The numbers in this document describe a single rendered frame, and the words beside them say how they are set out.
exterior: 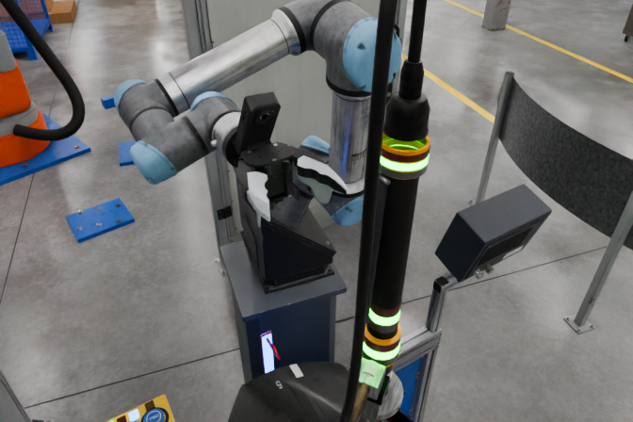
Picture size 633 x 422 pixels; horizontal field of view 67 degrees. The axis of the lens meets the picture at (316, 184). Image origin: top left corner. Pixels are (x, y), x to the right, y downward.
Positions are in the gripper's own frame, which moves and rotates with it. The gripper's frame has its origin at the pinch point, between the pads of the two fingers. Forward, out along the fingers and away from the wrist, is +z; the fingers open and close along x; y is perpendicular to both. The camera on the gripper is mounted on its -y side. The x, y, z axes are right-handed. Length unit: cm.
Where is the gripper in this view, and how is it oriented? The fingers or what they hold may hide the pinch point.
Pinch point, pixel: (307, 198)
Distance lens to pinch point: 60.2
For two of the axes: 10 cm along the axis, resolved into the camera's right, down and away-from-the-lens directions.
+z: 5.1, 4.8, -7.1
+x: -8.6, 2.9, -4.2
